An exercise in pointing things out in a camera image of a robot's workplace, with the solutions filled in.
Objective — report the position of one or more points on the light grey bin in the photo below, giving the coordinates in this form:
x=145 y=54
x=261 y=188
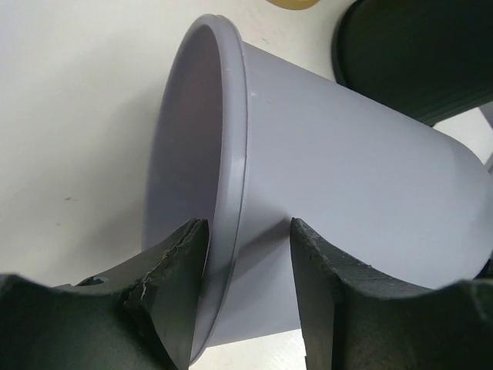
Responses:
x=249 y=141

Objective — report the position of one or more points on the black plastic bin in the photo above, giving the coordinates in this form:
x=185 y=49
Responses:
x=429 y=60

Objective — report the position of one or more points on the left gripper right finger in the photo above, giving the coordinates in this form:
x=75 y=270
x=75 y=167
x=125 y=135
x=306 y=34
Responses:
x=353 y=316

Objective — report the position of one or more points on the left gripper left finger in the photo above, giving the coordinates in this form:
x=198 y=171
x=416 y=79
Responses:
x=140 y=314

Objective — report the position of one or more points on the yellow mesh waste bin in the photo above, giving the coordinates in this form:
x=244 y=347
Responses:
x=295 y=5

